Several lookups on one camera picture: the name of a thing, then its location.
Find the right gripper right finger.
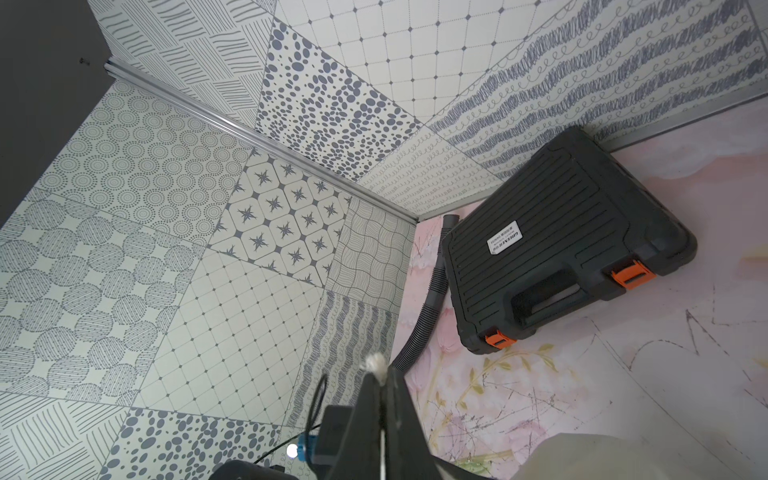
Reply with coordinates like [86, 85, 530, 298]
[383, 368, 442, 480]

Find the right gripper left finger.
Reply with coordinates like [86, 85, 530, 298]
[328, 373, 384, 480]

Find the white cloth soil bag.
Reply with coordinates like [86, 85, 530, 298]
[361, 353, 700, 479]

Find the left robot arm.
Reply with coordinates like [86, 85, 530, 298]
[210, 456, 379, 480]

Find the black plastic tool case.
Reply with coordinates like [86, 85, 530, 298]
[441, 127, 698, 355]

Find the pink floral table mat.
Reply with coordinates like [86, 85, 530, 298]
[407, 99, 767, 479]

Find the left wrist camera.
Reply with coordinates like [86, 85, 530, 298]
[285, 405, 353, 467]

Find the black corrugated hose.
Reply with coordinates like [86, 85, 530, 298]
[389, 214, 460, 374]

